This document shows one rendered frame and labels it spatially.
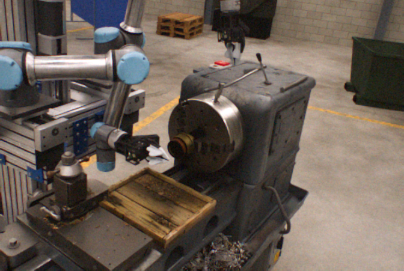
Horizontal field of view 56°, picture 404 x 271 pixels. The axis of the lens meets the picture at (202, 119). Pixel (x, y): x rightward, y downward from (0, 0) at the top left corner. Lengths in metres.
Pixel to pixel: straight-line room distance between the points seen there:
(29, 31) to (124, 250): 1.04
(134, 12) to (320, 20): 9.77
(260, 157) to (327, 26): 9.95
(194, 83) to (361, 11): 9.89
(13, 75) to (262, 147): 0.97
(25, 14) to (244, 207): 1.24
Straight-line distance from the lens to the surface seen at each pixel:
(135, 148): 1.34
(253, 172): 1.64
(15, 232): 1.34
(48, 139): 1.52
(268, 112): 1.53
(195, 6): 12.24
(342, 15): 11.40
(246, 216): 1.77
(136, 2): 1.88
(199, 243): 1.57
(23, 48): 1.53
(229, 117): 1.47
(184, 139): 1.42
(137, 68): 1.36
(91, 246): 1.16
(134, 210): 1.42
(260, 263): 2.23
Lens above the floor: 1.73
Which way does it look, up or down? 23 degrees down
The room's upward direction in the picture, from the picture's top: 7 degrees clockwise
